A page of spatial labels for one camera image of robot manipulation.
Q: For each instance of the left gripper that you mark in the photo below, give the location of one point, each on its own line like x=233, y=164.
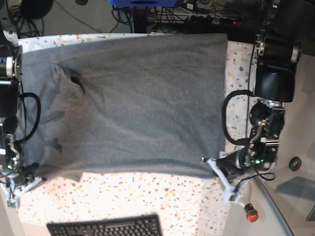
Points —
x=235, y=170

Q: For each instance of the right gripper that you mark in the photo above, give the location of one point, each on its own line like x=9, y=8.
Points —
x=17, y=183

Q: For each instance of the grey t-shirt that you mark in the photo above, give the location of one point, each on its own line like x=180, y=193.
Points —
x=144, y=104

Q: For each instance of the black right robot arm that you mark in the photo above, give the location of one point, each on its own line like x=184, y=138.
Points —
x=12, y=99

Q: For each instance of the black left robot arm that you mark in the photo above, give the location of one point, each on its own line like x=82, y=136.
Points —
x=275, y=56

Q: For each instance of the clear bottle red cap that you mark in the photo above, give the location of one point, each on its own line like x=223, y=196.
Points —
x=251, y=213

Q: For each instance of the terrazzo pattern tablecloth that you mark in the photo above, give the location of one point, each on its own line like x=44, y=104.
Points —
x=186, y=206

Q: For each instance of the green tape roll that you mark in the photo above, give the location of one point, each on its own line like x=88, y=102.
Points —
x=295, y=164

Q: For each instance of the black keyboard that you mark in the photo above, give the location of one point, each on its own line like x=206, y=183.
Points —
x=147, y=225

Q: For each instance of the black round stand base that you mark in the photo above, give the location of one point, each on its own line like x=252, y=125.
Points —
x=36, y=9

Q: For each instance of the blue box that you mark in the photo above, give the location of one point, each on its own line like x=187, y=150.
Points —
x=146, y=3

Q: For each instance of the wire rack shelf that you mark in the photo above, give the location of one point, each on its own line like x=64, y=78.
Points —
x=193, y=9

